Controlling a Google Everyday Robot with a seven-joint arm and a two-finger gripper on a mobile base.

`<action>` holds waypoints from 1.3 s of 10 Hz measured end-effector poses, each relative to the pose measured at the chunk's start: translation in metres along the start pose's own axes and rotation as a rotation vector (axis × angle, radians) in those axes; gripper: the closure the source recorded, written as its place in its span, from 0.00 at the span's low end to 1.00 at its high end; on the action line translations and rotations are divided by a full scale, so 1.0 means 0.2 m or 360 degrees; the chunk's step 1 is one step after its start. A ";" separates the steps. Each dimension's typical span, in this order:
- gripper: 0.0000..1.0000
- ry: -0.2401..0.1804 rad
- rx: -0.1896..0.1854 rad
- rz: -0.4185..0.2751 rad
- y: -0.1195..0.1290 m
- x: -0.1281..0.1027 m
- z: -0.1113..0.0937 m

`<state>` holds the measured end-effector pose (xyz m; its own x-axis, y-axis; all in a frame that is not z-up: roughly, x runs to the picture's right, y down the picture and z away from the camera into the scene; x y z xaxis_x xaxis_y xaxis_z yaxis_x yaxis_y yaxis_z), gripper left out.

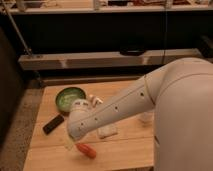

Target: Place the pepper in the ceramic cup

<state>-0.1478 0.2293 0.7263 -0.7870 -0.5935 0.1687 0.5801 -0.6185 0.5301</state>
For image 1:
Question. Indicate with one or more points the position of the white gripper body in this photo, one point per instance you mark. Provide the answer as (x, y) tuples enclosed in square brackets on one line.
[(79, 108)]

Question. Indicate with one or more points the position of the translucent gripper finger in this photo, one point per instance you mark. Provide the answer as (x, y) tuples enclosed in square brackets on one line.
[(69, 142)]

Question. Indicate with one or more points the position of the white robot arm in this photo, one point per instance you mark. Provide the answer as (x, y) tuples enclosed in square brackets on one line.
[(180, 94)]

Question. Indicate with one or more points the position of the white ceramic cup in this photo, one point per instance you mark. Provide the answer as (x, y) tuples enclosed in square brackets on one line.
[(146, 117)]

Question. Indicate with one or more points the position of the green bowl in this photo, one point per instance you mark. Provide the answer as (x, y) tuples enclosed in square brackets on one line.
[(67, 96)]

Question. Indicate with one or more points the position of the black remote control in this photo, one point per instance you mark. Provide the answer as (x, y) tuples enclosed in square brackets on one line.
[(52, 124)]

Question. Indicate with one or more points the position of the wooden table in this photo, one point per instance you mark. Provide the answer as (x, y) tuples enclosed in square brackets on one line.
[(130, 148)]

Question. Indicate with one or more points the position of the metal tripod pole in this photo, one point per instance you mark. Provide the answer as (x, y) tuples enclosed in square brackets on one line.
[(21, 38)]

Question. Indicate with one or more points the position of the long wooden bench shelf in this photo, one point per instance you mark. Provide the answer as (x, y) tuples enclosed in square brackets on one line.
[(102, 59)]

